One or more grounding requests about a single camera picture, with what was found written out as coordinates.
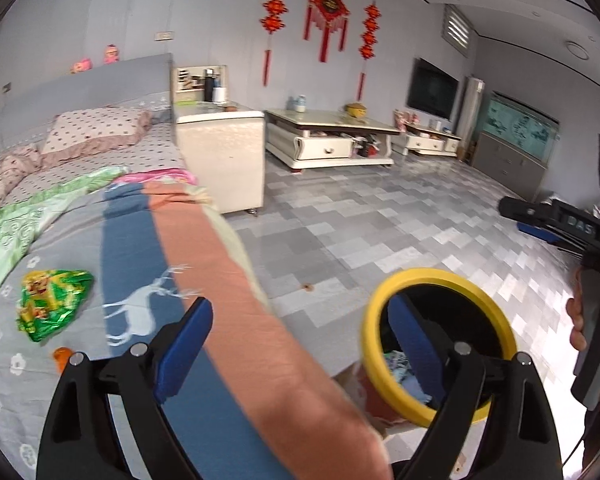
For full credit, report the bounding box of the white standing air conditioner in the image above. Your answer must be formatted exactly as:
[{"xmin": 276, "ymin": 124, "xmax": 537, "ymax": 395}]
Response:
[{"xmin": 459, "ymin": 75, "xmax": 486, "ymax": 142}]

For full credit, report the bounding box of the grey fish tank cabinet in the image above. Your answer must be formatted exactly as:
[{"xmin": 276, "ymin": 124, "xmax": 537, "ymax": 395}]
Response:
[{"xmin": 471, "ymin": 132, "xmax": 549, "ymax": 202}]

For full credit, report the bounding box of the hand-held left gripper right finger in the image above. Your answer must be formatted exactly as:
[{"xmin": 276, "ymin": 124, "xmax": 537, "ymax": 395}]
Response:
[{"xmin": 387, "ymin": 293, "xmax": 564, "ymax": 480}]

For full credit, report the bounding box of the grey patterned bed cover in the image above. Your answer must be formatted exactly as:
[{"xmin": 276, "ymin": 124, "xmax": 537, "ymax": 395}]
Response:
[{"xmin": 0, "ymin": 195, "xmax": 191, "ymax": 480}]

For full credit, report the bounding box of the red knot string decoration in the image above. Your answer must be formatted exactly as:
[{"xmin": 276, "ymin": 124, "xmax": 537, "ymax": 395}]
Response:
[
  {"xmin": 357, "ymin": 2, "xmax": 384, "ymax": 102},
  {"xmin": 259, "ymin": 0, "xmax": 294, "ymax": 87}
]

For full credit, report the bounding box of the grey upholstered bed headboard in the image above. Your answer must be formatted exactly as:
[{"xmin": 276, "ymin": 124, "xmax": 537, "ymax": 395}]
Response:
[{"xmin": 0, "ymin": 52, "xmax": 174, "ymax": 137}]

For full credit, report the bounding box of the blue and pink deer blanket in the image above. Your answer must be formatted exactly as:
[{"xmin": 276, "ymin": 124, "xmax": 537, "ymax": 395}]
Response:
[{"xmin": 101, "ymin": 179, "xmax": 397, "ymax": 480}]

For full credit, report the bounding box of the black wall television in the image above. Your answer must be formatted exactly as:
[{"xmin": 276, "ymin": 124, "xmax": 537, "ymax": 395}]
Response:
[{"xmin": 407, "ymin": 57, "xmax": 461, "ymax": 121}]

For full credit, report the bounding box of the pale blue crumpled wrapper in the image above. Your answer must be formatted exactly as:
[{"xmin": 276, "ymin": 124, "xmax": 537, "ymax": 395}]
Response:
[{"xmin": 384, "ymin": 350, "xmax": 432, "ymax": 407}]

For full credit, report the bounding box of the white low media cabinet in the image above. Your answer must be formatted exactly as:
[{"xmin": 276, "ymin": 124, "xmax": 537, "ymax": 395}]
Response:
[{"xmin": 392, "ymin": 122, "xmax": 464, "ymax": 157}]

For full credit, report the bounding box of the person's right hand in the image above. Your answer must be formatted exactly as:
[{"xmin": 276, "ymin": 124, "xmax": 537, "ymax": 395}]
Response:
[{"xmin": 566, "ymin": 266, "xmax": 600, "ymax": 352}]

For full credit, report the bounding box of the pink dotted quilt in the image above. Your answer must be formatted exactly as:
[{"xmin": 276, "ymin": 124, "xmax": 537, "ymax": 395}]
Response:
[{"xmin": 0, "ymin": 142, "xmax": 44, "ymax": 227}]

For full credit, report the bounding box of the pale dotted bed sheet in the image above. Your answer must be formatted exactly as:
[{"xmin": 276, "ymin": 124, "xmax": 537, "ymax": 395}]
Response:
[{"xmin": 0, "ymin": 121, "xmax": 189, "ymax": 207}]

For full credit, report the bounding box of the pink dotted pillow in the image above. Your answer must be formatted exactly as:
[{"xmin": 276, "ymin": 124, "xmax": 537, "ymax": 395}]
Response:
[{"xmin": 39, "ymin": 106, "xmax": 154, "ymax": 169}]

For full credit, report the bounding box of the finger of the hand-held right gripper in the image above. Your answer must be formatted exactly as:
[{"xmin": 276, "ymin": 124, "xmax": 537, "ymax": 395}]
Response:
[
  {"xmin": 517, "ymin": 221, "xmax": 589, "ymax": 257},
  {"xmin": 498, "ymin": 196, "xmax": 564, "ymax": 226}
]

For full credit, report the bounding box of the pink floral cloth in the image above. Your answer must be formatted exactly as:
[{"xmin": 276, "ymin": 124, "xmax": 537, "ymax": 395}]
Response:
[{"xmin": 112, "ymin": 167, "xmax": 199, "ymax": 187}]

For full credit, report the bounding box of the white coffee table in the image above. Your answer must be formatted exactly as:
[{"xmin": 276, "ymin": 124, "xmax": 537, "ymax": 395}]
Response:
[{"xmin": 264, "ymin": 107, "xmax": 402, "ymax": 174}]

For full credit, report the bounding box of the red diamond knot wall hanging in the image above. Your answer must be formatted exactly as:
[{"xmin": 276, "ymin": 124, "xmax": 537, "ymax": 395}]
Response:
[{"xmin": 303, "ymin": 0, "xmax": 352, "ymax": 64}]

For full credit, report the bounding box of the green floral blanket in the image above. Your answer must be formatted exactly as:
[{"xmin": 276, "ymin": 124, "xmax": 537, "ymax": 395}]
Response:
[{"xmin": 0, "ymin": 165, "xmax": 129, "ymax": 312}]

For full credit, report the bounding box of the orange fruit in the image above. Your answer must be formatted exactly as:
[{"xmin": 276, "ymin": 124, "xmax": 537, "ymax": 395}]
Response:
[{"xmin": 53, "ymin": 346, "xmax": 74, "ymax": 374}]

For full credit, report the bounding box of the thin black cable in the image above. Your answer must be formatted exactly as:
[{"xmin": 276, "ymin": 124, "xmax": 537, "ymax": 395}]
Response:
[{"xmin": 561, "ymin": 422, "xmax": 589, "ymax": 467}]

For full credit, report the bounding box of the large green snack bag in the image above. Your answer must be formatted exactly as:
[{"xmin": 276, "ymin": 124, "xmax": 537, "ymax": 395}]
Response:
[{"xmin": 17, "ymin": 268, "xmax": 96, "ymax": 344}]

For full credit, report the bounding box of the white bedside cabinet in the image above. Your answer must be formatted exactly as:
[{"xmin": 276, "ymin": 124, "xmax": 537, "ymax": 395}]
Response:
[{"xmin": 172, "ymin": 102, "xmax": 267, "ymax": 217}]

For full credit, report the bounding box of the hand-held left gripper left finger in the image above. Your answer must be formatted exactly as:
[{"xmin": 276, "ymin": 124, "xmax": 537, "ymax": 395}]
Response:
[{"xmin": 36, "ymin": 297, "xmax": 215, "ymax": 480}]

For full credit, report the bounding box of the cream desktop organizer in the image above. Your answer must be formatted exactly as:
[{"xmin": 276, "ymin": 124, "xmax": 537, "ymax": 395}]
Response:
[{"xmin": 172, "ymin": 64, "xmax": 229, "ymax": 106}]

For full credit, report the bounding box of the glass fish tank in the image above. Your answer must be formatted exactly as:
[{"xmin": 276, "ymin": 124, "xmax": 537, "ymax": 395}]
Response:
[{"xmin": 480, "ymin": 90, "xmax": 562, "ymax": 167}]

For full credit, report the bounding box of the red bin with yellow rim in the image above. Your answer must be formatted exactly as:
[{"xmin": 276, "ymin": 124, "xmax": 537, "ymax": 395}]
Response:
[{"xmin": 355, "ymin": 267, "xmax": 519, "ymax": 429}]

